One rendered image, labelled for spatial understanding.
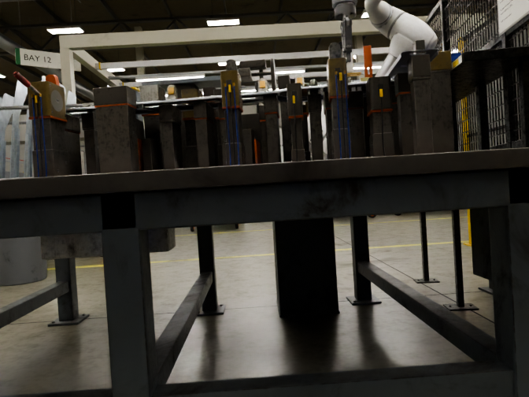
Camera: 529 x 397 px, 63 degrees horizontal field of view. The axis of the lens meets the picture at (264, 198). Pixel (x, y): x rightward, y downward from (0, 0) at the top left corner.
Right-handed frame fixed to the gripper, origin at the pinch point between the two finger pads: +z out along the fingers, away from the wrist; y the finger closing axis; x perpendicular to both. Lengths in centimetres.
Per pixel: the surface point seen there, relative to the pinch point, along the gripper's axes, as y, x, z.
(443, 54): -12.0, -29.0, 3.1
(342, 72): -20.0, 4.1, 8.2
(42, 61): 876, 655, -314
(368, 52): 19.8, -10.2, -9.3
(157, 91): 17, 76, 0
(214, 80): 33, 55, -7
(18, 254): 176, 255, 83
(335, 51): -13.0, 5.3, -0.7
